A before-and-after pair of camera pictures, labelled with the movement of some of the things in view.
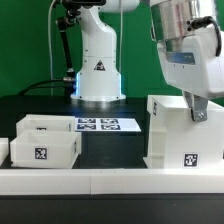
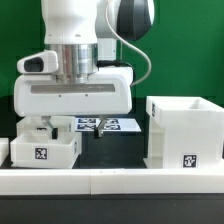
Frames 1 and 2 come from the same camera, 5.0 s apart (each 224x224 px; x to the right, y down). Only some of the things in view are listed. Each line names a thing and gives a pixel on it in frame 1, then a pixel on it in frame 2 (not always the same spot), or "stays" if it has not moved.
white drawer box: (46, 122) stays
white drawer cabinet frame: (176, 141) stays
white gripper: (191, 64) → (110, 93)
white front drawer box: (45, 149) stays
